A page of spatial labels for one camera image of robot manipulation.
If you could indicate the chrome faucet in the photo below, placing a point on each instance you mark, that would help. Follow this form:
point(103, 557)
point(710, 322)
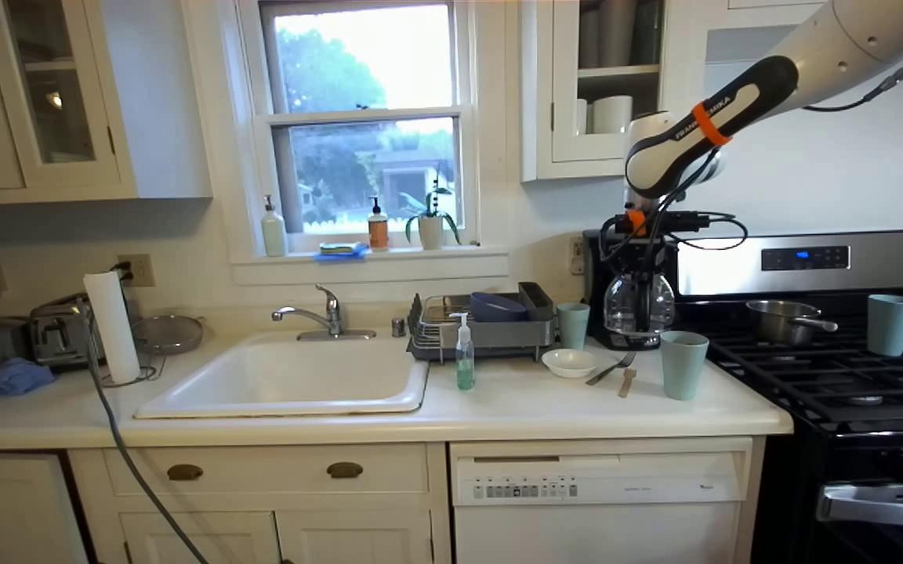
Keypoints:
point(328, 310)

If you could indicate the orange soap bottle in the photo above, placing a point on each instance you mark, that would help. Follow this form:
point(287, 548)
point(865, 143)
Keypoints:
point(378, 231)

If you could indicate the steel saucepan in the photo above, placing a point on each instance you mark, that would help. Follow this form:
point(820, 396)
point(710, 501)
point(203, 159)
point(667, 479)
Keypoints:
point(783, 321)

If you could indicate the white dishwasher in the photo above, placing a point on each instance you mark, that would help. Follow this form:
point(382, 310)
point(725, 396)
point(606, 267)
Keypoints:
point(597, 501)

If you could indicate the potted plant white pot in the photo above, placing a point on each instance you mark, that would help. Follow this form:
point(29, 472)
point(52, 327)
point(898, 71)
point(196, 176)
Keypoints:
point(430, 231)

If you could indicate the black coffeemaker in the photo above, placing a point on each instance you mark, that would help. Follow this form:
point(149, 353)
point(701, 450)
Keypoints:
point(593, 307)

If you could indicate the white base cabinets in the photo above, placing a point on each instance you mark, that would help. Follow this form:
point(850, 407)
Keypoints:
point(264, 501)

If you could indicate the blue cloth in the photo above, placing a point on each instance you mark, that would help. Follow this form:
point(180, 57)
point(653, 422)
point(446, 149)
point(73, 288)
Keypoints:
point(18, 377)

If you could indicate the glass pot lid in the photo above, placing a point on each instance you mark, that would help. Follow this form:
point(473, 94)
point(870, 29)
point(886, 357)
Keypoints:
point(170, 333)

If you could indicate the white framed window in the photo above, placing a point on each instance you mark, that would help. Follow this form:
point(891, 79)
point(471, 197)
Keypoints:
point(362, 115)

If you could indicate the silver toaster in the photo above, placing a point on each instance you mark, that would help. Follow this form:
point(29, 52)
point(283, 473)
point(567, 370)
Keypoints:
point(62, 333)

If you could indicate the wall power outlet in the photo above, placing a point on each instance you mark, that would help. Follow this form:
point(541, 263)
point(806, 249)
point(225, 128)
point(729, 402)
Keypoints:
point(138, 269)

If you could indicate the metal fork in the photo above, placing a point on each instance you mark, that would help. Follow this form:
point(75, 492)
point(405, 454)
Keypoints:
point(609, 367)

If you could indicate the black dish rack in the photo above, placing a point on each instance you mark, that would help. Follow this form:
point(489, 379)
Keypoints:
point(435, 333)

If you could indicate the white mug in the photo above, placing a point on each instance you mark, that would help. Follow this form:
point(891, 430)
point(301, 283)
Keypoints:
point(609, 115)

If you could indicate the green dish soap bottle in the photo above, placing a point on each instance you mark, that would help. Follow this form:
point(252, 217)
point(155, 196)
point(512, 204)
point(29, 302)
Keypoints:
point(465, 365)

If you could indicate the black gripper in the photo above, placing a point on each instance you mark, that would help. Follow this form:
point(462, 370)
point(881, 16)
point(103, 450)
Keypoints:
point(641, 235)

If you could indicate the blue dish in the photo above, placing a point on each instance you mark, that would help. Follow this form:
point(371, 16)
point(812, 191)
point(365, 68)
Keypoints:
point(498, 304)

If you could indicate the white open shelf cabinet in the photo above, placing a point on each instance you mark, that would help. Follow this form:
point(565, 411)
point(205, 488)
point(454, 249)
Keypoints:
point(561, 64)

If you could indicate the white glass door cabinet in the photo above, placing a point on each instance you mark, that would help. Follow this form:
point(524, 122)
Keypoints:
point(54, 94)

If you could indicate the white kitchen sink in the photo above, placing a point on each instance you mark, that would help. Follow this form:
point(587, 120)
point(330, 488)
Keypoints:
point(296, 377)

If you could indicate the blue sponge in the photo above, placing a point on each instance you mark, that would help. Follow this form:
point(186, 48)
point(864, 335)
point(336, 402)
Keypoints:
point(343, 251)

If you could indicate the black steel gas range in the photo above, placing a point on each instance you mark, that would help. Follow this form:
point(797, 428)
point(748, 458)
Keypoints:
point(848, 396)

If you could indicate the white pump bottle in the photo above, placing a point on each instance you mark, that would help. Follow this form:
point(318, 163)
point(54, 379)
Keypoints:
point(274, 235)

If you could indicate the small white bowl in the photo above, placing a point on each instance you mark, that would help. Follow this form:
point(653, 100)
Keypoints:
point(567, 362)

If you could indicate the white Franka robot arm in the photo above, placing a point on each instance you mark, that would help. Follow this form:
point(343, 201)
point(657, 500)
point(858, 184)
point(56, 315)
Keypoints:
point(838, 41)

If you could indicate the white paper towel roll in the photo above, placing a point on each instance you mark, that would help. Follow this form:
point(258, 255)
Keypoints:
point(112, 327)

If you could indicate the small teal cup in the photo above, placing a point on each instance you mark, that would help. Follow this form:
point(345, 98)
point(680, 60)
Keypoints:
point(574, 327)

